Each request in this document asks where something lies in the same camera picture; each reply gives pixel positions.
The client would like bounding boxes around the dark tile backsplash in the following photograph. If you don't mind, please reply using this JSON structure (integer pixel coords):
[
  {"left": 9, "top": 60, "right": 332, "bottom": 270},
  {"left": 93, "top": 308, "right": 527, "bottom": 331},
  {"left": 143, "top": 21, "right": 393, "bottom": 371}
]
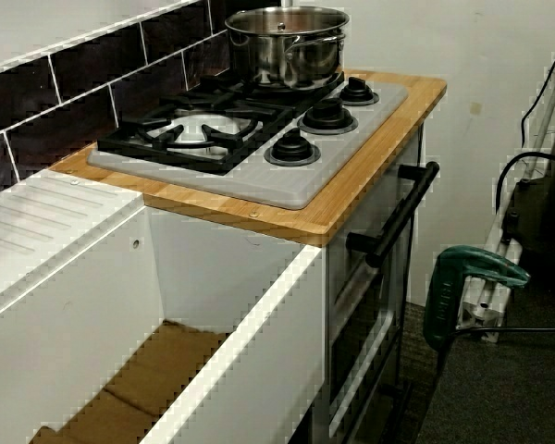
[{"left": 0, "top": 0, "right": 283, "bottom": 195}]

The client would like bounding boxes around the bamboo kitchen countertop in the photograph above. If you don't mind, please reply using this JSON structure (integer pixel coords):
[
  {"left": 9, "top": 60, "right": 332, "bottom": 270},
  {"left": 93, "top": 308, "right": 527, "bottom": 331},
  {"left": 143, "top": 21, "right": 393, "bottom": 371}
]
[{"left": 48, "top": 68, "right": 447, "bottom": 246}]

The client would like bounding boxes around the white sink basin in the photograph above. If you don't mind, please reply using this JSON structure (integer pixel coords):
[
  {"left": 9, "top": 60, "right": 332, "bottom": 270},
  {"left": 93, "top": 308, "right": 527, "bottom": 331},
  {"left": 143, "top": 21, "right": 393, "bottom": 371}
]
[{"left": 0, "top": 168, "right": 327, "bottom": 444}]

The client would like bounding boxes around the black stove knob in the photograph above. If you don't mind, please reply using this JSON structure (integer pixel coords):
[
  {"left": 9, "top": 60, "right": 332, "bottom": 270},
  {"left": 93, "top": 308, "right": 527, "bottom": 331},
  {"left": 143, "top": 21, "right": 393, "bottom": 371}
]
[
  {"left": 298, "top": 97, "right": 358, "bottom": 135},
  {"left": 338, "top": 77, "right": 379, "bottom": 106},
  {"left": 264, "top": 128, "right": 321, "bottom": 167}
]

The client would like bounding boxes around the black cable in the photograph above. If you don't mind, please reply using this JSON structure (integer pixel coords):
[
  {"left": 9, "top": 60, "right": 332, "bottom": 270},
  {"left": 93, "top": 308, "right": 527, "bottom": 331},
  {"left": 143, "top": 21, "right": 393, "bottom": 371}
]
[
  {"left": 520, "top": 36, "right": 555, "bottom": 149},
  {"left": 494, "top": 152, "right": 555, "bottom": 214}
]

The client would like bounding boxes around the oven door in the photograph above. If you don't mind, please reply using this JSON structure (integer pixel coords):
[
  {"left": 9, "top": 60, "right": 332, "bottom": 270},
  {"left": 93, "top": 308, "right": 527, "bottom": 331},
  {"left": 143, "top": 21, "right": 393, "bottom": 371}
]
[{"left": 326, "top": 124, "right": 426, "bottom": 444}]

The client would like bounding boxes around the black equipment box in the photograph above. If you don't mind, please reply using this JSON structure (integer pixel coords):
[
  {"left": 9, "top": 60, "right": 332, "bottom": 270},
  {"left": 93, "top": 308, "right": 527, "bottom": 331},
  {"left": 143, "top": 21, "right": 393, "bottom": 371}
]
[{"left": 501, "top": 175, "right": 555, "bottom": 278}]

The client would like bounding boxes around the black oven door handle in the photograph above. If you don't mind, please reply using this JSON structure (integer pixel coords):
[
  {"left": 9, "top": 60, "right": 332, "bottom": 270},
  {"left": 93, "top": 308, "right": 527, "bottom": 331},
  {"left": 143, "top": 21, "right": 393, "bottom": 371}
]
[{"left": 346, "top": 161, "right": 440, "bottom": 268}]

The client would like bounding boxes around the grey stove top plate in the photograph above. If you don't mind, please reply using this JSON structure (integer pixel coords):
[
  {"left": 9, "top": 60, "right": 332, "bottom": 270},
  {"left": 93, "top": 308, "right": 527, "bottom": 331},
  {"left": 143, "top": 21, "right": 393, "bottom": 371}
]
[{"left": 87, "top": 71, "right": 409, "bottom": 209}]

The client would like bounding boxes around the green clamp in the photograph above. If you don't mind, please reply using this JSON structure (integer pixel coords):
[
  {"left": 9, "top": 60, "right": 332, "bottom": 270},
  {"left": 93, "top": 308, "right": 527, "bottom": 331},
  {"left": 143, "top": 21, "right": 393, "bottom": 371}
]
[{"left": 423, "top": 244, "right": 532, "bottom": 348}]

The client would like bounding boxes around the aluminium frame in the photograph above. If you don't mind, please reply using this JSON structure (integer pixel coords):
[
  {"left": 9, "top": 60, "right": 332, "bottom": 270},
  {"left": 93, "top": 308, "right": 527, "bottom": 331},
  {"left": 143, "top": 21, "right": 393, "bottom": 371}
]
[{"left": 457, "top": 45, "right": 555, "bottom": 343}]

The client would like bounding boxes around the brown cardboard sheet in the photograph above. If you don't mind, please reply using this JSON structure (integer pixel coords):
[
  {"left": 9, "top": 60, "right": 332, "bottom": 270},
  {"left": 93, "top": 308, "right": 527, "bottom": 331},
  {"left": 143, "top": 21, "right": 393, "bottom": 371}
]
[{"left": 30, "top": 318, "right": 232, "bottom": 444}]

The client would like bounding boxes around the stainless steel pot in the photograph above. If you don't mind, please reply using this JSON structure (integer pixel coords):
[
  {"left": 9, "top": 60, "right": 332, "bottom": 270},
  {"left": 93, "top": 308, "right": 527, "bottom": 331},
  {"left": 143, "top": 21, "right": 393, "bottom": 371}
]
[{"left": 224, "top": 6, "right": 352, "bottom": 90}]

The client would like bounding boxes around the black burner grate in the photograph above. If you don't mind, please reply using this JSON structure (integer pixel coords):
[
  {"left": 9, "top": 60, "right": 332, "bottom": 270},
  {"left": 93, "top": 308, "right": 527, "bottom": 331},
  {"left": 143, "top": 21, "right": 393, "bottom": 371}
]
[{"left": 96, "top": 68, "right": 346, "bottom": 176}]

